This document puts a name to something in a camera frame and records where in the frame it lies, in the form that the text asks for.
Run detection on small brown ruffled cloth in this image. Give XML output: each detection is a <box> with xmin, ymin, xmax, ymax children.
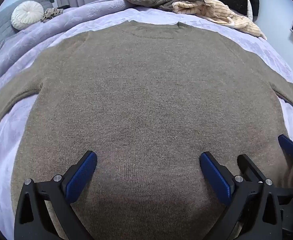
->
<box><xmin>42</xmin><ymin>7</ymin><xmax>64</xmax><ymax>22</ymax></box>

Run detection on cream striped garment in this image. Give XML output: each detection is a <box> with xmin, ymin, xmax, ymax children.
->
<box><xmin>173</xmin><ymin>0</ymin><xmax>267</xmax><ymax>40</ymax></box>

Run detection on brown fleece garment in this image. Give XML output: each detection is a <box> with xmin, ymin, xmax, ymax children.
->
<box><xmin>123</xmin><ymin>0</ymin><xmax>207</xmax><ymax>13</ymax></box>

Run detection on lavender plush blanket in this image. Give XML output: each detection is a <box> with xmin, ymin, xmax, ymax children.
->
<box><xmin>0</xmin><ymin>0</ymin><xmax>293</xmax><ymax>238</ymax></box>

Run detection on olive knit sweater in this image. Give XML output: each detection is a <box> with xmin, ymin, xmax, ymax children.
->
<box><xmin>0</xmin><ymin>20</ymin><xmax>293</xmax><ymax>240</ymax></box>

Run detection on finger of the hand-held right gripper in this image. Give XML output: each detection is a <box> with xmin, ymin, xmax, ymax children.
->
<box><xmin>237</xmin><ymin>154</ymin><xmax>266</xmax><ymax>182</ymax></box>
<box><xmin>278</xmin><ymin>134</ymin><xmax>293</xmax><ymax>173</ymax></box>

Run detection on black hanging clothes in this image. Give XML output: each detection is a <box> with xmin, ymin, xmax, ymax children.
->
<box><xmin>219</xmin><ymin>0</ymin><xmax>253</xmax><ymax>20</ymax></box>

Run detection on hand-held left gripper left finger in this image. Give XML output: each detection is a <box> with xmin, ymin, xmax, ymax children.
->
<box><xmin>14</xmin><ymin>151</ymin><xmax>97</xmax><ymax>240</ymax></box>

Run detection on round cream pleated pillow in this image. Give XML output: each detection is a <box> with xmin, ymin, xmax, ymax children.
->
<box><xmin>11</xmin><ymin>1</ymin><xmax>45</xmax><ymax>30</ymax></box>

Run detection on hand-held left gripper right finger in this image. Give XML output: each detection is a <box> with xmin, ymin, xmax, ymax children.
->
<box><xmin>200</xmin><ymin>152</ymin><xmax>286</xmax><ymax>240</ymax></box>

